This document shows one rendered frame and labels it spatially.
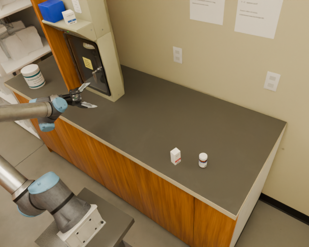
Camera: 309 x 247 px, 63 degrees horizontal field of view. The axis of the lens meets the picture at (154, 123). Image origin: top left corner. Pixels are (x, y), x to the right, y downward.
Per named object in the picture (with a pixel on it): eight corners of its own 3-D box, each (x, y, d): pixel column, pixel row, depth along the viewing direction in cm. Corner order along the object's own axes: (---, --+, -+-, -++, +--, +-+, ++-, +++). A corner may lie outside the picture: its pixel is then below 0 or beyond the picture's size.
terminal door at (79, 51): (82, 84, 189) (64, 32, 162) (111, 96, 175) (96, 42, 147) (82, 84, 189) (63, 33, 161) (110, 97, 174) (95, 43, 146)
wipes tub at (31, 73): (39, 78, 211) (31, 62, 200) (48, 82, 204) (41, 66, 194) (26, 86, 204) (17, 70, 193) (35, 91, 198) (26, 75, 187)
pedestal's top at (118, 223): (87, 288, 101) (84, 286, 98) (38, 245, 115) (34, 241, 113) (135, 221, 119) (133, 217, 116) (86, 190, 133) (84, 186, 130)
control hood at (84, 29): (62, 29, 161) (56, 12, 154) (97, 39, 145) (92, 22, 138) (47, 36, 155) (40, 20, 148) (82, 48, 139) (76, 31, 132)
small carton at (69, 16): (73, 20, 143) (69, 9, 139) (77, 22, 140) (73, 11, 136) (65, 22, 141) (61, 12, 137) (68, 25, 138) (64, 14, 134)
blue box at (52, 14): (57, 13, 152) (52, -2, 146) (67, 16, 148) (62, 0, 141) (43, 20, 147) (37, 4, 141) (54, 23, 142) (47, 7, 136)
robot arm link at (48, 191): (58, 207, 97) (33, 181, 95) (42, 217, 104) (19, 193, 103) (77, 187, 107) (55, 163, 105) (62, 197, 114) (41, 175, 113)
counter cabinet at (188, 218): (93, 115, 314) (69, 49, 251) (257, 201, 214) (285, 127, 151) (49, 151, 278) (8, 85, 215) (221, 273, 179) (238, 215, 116)
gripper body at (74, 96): (83, 99, 142) (61, 104, 137) (82, 104, 150) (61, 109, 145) (79, 87, 143) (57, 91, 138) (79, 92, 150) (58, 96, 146)
